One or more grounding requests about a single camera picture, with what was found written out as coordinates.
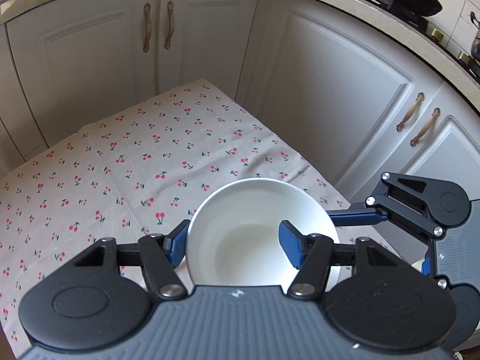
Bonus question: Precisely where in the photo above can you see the white kitchen cabinets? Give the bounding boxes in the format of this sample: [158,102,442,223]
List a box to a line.
[3,0,479,199]

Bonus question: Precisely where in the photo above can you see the white bowl plain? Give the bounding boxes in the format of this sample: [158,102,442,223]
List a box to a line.
[185,178,339,290]

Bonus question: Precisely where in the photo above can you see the cherry print tablecloth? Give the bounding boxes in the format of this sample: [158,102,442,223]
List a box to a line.
[0,78,399,357]

